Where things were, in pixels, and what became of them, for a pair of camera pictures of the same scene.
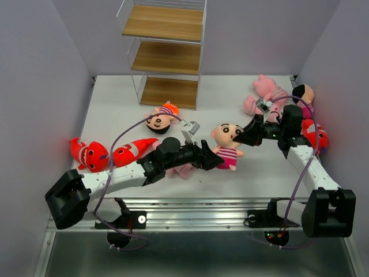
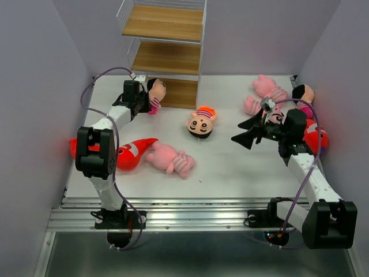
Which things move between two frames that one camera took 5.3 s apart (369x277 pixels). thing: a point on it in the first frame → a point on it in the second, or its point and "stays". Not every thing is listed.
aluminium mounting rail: x=172 y=214 stays
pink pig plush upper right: x=266 y=88 stays
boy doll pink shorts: x=223 y=135 → x=157 y=91
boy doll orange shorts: x=159 y=124 → x=200 y=123
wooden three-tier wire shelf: x=164 y=40 stays
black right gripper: x=252 y=134 stays
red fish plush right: x=308 y=130 stays
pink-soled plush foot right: x=305 y=93 stays
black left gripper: x=203 y=158 → x=147 y=107
